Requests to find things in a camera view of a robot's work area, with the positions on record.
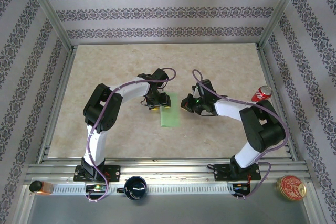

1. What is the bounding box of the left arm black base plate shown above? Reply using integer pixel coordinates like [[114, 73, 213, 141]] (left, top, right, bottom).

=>
[[73, 165, 121, 183]]

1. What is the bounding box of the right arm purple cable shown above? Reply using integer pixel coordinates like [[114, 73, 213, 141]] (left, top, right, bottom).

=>
[[192, 69, 289, 200]]

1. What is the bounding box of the aluminium frame post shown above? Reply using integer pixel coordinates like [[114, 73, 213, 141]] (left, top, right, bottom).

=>
[[258, 0, 307, 50], [22, 0, 75, 51]]

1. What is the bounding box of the red soda can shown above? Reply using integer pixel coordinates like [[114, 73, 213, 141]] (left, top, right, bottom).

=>
[[251, 85, 273, 103]]

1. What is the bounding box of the orange bottle with black cap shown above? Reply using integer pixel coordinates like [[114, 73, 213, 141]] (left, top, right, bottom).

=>
[[28, 180, 55, 196]]

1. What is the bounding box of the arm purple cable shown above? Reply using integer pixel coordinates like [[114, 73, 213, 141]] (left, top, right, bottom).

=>
[[192, 69, 289, 200], [84, 68, 176, 203]]

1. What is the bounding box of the aluminium side rail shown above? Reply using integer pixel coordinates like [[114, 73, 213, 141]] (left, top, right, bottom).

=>
[[36, 45, 77, 164], [255, 43, 300, 162]]

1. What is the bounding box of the small circuit board with light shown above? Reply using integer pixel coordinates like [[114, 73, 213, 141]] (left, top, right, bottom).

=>
[[233, 183, 250, 193], [85, 184, 108, 193]]

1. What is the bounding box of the red and gold round tin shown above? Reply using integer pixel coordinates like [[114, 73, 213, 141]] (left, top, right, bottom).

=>
[[276, 174, 307, 201]]

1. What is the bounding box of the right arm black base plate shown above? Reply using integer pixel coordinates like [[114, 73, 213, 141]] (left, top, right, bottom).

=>
[[214, 163, 261, 182]]

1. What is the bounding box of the light green paper sheet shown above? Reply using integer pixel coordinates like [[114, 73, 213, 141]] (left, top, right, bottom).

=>
[[160, 92, 181, 128]]

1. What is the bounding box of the white slotted cable duct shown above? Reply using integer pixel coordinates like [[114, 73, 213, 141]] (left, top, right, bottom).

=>
[[51, 183, 236, 195]]

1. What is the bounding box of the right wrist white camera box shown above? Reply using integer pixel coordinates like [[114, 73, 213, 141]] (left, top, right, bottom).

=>
[[191, 84, 202, 99]]

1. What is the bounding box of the dark blue glossy mug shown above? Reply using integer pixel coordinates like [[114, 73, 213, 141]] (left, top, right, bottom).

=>
[[117, 175, 148, 200]]

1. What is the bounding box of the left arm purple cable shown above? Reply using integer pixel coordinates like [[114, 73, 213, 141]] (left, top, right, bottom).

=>
[[84, 68, 176, 203]]

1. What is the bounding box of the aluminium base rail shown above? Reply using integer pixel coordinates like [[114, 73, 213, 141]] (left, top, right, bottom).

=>
[[25, 157, 313, 184]]

